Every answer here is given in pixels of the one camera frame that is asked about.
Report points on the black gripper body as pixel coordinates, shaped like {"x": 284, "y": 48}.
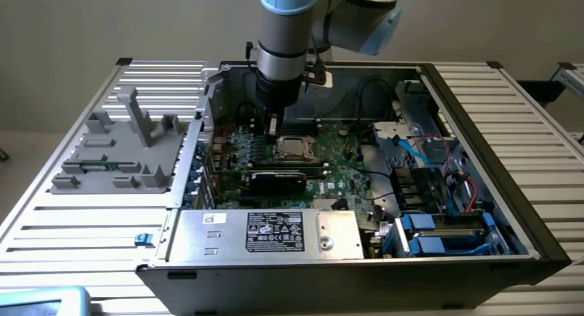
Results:
{"x": 276, "y": 90}

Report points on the cpu chip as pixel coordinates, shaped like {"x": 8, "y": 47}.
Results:
{"x": 272, "y": 125}

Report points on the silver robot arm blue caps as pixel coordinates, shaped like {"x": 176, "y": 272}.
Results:
{"x": 280, "y": 39}

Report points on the cpu socket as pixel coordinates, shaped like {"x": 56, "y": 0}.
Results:
{"x": 295, "y": 149}

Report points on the black finned heatsink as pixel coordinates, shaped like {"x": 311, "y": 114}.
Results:
{"x": 299, "y": 129}

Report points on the installed ram stick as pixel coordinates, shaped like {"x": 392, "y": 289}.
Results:
{"x": 292, "y": 165}

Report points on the coin cell battery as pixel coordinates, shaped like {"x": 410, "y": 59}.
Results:
{"x": 344, "y": 130}

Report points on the black graphics card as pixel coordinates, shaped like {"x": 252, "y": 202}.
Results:
{"x": 278, "y": 184}

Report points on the green motherboard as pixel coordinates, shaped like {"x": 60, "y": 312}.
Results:
{"x": 340, "y": 179}

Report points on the silver drive cage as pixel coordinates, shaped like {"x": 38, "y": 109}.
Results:
{"x": 395, "y": 131}

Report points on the grey parts rack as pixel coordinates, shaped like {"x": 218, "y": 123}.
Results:
{"x": 119, "y": 152}

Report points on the silver power supply unit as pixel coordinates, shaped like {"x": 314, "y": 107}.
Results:
{"x": 228, "y": 237}

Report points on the green ram stick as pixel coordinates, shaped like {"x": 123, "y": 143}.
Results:
{"x": 98, "y": 166}

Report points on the small blue clip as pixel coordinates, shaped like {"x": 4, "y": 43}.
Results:
{"x": 143, "y": 239}

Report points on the black open pc case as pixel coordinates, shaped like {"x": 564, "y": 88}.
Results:
{"x": 319, "y": 285}

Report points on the blue disk bay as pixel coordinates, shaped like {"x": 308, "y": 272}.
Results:
{"x": 427, "y": 244}

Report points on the black box beside table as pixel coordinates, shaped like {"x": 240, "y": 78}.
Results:
{"x": 538, "y": 92}

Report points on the teal screen device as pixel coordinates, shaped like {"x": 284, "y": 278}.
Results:
{"x": 42, "y": 300}

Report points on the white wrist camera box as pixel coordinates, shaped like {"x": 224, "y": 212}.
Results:
{"x": 320, "y": 78}

